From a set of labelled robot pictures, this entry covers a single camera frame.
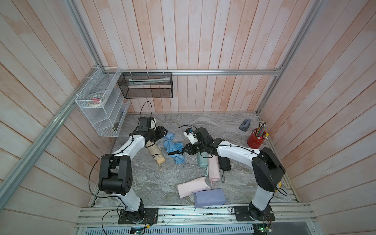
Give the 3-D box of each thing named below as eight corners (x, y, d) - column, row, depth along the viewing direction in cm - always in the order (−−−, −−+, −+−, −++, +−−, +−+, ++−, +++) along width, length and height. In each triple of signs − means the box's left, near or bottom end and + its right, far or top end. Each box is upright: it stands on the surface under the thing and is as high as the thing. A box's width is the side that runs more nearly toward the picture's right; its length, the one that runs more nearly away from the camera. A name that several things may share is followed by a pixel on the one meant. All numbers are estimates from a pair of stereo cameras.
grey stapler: (238, 128, 113) (240, 125, 109) (244, 121, 118) (246, 117, 114) (245, 132, 110) (247, 128, 107) (250, 124, 116) (252, 120, 112)
